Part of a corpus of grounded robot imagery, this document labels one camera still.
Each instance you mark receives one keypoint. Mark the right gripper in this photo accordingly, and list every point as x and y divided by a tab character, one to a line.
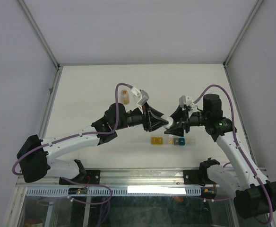
178	129

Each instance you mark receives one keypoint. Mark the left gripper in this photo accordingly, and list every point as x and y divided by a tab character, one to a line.
150	123

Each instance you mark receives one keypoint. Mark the weekly pill organizer strip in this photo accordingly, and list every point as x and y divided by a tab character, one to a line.
177	141

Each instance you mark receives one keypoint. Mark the white pill bottle blue label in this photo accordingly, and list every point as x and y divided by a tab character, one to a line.
170	121

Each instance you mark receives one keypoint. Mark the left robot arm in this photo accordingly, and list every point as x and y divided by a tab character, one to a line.
39	158

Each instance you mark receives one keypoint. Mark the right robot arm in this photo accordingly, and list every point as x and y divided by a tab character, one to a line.
251	191

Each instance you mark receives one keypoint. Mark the clear glass jar gold lid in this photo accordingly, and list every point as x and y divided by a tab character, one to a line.
124	97

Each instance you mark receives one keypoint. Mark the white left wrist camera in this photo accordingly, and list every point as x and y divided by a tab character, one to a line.
140	96

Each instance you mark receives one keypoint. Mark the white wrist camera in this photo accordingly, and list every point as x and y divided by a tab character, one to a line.
186	102
140	96

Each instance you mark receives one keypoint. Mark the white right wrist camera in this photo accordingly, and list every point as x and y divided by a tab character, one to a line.
186	102

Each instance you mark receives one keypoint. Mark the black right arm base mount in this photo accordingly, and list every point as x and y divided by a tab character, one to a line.
196	176

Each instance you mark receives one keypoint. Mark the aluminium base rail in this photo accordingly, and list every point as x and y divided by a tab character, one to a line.
123	177

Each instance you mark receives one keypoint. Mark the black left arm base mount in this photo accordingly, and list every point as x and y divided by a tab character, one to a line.
90	177

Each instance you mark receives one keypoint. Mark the white slotted cable duct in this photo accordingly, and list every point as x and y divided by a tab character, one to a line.
114	191

